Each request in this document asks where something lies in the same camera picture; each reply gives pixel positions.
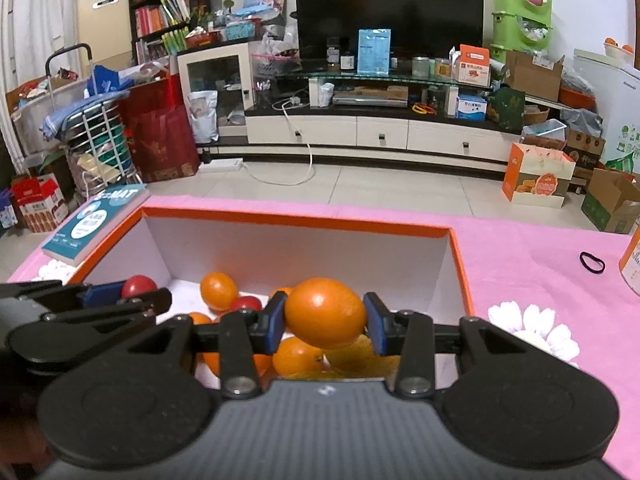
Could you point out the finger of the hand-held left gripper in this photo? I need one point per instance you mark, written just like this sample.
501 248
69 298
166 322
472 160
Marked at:
100 327
102 295

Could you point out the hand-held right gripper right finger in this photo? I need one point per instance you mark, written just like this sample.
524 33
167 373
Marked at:
375 322

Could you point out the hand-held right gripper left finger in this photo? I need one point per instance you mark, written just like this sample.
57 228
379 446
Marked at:
274 321

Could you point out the red cherry tomato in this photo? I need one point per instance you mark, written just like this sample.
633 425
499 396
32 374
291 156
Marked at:
245 303
139 286

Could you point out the yellow-green pear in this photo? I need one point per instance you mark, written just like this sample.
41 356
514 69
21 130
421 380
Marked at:
350 361

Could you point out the orange tomato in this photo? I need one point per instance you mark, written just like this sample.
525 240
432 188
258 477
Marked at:
325 312

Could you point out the orange cardboard box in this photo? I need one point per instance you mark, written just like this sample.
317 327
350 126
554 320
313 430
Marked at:
300 250

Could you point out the teal paperback book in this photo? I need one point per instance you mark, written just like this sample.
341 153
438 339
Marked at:
95 225

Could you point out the red and white carton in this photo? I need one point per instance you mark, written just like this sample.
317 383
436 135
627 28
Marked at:
40 205

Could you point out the pink daisy-print tablecloth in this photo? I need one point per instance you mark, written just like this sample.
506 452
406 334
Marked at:
525 270

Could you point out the white power strip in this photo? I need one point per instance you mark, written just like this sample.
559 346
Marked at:
225 164

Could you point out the red shopping bags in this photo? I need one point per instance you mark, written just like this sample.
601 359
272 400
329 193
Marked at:
160 135

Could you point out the white television stand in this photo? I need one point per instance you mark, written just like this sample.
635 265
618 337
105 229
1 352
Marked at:
380 135

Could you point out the white pouch bag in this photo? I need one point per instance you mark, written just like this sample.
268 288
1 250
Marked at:
202 117

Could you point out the orange gift carton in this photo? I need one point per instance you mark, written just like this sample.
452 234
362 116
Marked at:
537 180

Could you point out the silver media player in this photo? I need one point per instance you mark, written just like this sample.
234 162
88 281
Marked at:
370 99

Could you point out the white plastic container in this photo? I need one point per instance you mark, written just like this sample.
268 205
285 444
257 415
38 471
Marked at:
321 92

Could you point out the blue and white box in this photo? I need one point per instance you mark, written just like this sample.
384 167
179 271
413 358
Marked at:
471 107

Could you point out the white glass-door cabinet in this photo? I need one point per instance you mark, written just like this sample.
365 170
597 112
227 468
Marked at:
215 85

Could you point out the dark green bag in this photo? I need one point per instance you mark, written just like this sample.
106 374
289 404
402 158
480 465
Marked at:
506 110

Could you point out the white plastic bin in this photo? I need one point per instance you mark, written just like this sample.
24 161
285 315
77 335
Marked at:
545 130

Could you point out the green printed cardboard box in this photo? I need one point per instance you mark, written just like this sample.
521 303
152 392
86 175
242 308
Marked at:
605 205

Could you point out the glass jar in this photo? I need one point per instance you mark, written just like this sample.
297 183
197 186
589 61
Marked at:
421 67

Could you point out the white and orange canister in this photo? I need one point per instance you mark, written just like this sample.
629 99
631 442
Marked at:
631 260

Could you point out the blue printed card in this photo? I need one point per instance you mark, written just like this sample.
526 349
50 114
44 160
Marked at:
374 52

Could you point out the orange and white carton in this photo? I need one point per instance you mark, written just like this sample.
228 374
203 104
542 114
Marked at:
472 65

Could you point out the bookshelf with books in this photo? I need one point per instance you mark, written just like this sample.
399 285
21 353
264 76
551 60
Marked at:
155 15

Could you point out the beige tower air conditioner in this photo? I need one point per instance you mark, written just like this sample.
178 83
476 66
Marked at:
105 10

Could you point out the open cardboard box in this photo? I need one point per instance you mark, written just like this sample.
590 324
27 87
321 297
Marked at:
535 77

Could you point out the black television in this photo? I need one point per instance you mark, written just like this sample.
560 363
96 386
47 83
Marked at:
390 0

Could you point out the green stacking bins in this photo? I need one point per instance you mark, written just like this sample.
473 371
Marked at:
520 20

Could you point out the white bowl of oranges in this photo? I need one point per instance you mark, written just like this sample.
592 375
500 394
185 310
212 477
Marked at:
617 52

